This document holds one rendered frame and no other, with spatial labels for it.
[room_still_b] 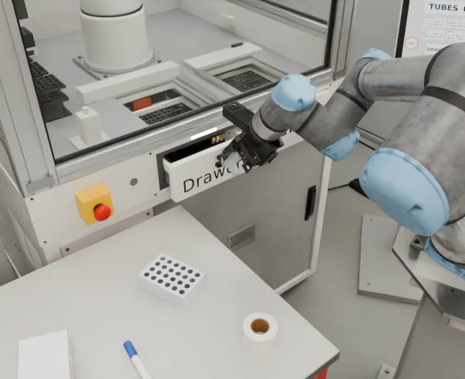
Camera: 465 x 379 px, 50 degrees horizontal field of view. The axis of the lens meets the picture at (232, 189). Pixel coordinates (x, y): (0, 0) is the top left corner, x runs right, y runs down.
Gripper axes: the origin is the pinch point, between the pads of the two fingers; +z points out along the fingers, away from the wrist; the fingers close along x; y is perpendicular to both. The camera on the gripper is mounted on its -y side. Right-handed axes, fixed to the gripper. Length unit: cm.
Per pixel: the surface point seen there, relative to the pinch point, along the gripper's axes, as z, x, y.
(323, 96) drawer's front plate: 5.2, 43.1, -7.8
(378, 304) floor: 68, 66, 63
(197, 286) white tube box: -0.9, -24.2, 23.8
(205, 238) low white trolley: 9.4, -12.2, 13.9
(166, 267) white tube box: 3.7, -26.6, 16.5
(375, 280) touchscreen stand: 69, 73, 55
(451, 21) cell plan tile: -13, 89, -10
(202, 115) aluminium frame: 0.4, -0.3, -13.5
